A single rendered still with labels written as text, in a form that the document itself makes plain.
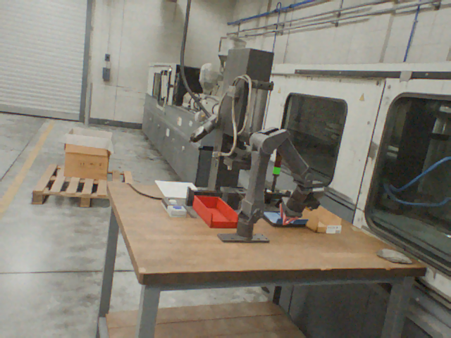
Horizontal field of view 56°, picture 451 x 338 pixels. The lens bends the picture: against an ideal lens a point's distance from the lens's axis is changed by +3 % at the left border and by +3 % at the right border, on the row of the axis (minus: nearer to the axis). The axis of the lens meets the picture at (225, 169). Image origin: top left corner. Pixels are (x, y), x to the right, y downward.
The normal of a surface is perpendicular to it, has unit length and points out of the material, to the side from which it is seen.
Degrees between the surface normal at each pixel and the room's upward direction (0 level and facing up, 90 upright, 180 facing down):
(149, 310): 90
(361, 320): 90
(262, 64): 90
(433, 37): 90
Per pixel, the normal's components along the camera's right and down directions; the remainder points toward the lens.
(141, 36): 0.30, 0.23
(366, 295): -0.94, -0.08
